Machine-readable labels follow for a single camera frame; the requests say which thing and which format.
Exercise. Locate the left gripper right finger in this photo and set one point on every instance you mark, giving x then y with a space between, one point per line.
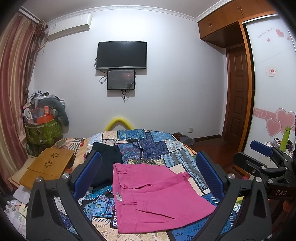
254 219

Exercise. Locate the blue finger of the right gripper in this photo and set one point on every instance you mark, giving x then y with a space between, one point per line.
261 148

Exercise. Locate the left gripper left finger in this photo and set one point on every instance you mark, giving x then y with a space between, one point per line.
43 221

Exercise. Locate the pink pants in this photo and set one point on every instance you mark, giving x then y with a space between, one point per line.
153 198

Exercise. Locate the green bottle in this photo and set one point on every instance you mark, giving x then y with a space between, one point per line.
284 141

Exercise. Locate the wooden lap desk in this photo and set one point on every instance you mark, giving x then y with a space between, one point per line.
49 165

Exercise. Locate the brown wooden door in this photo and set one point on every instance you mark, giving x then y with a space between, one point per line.
237 95

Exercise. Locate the green storage bag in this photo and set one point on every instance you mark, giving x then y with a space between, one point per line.
44 134

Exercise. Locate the dark folded garment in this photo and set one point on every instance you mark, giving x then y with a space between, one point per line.
101 165

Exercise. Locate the white wardrobe sliding door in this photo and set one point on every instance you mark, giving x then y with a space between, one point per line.
273 52

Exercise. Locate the orange box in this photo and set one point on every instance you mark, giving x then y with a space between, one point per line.
44 119

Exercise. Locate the blue patchwork bedspread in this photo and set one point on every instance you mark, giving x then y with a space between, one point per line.
137 147

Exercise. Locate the yellow foam headboard tube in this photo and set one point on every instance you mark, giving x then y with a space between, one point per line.
119 121

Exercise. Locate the wooden overhead cabinet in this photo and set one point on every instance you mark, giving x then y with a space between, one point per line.
221 27

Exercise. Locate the striped red curtain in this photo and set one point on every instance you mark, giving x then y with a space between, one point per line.
20 44

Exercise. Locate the white air conditioner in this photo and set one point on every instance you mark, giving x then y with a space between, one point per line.
69 26

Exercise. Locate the white wall socket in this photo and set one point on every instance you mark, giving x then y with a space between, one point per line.
190 129

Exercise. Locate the small black wall monitor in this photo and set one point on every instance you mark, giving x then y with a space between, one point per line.
120 79

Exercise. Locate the wall mounted black television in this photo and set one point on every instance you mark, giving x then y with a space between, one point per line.
121 55

